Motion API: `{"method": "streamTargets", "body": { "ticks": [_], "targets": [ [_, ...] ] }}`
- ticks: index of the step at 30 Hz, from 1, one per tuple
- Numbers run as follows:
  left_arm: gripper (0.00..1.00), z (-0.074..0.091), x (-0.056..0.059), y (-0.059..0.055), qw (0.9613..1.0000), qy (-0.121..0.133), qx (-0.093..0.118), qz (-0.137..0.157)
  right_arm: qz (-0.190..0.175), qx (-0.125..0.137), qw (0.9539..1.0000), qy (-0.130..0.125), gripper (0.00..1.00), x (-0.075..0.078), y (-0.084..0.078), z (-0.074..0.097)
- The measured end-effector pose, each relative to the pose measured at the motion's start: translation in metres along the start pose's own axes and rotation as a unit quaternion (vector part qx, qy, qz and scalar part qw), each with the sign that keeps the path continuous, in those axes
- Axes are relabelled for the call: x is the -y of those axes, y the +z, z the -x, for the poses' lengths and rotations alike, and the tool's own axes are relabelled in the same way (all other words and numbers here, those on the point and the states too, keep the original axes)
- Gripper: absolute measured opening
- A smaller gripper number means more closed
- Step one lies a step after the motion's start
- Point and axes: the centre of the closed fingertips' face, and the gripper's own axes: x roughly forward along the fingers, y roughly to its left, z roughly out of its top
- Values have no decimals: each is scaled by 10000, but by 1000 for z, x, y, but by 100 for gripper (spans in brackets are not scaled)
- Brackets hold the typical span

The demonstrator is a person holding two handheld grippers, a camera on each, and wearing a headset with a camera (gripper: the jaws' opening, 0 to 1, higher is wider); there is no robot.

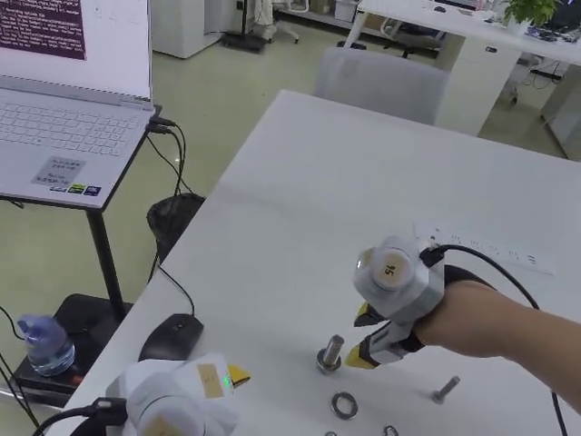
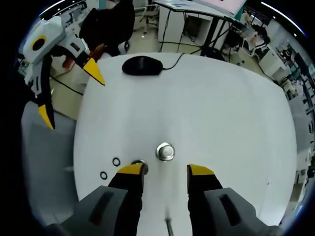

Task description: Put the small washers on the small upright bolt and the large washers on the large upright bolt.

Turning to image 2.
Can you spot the white desk with black legs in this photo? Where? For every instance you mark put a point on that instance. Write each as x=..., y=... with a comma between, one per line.
x=209, y=14

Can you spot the person's body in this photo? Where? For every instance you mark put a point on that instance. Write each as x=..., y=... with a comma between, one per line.
x=108, y=24

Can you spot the black computer mouse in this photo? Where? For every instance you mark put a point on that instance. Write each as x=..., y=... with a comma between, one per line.
x=142, y=65

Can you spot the small metal rod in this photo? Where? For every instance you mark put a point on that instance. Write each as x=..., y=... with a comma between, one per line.
x=169, y=227

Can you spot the small black washer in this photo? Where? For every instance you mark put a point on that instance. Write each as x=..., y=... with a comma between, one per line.
x=103, y=175
x=116, y=161

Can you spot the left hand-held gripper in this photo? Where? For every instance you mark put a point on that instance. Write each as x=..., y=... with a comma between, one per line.
x=50, y=33

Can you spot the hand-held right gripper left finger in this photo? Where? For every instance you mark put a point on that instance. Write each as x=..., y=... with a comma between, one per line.
x=123, y=194

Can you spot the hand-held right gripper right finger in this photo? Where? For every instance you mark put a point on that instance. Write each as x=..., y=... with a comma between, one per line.
x=204, y=194

